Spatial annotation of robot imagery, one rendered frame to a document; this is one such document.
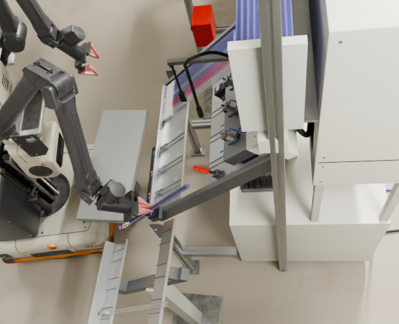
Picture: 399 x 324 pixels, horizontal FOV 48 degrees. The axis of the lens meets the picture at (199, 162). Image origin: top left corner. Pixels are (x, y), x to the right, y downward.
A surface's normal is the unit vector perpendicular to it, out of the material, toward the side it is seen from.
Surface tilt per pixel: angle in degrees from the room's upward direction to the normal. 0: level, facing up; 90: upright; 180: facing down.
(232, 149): 43
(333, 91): 90
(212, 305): 0
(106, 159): 0
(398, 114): 90
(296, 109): 90
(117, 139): 0
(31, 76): 62
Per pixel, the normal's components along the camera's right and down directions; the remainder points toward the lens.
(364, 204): -0.18, -0.46
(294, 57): -0.05, 0.89
